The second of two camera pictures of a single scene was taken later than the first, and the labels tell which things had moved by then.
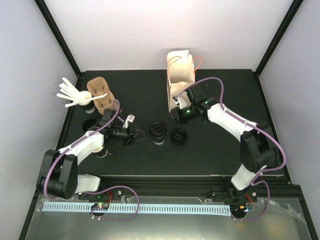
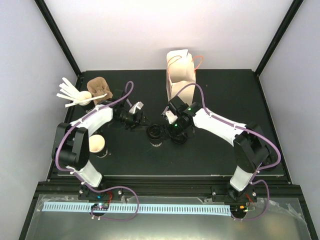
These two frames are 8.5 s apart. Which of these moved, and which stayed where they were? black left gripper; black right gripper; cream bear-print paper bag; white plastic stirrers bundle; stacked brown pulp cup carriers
Moved: black right gripper; black left gripper
Stayed: white plastic stirrers bundle; cream bear-print paper bag; stacked brown pulp cup carriers
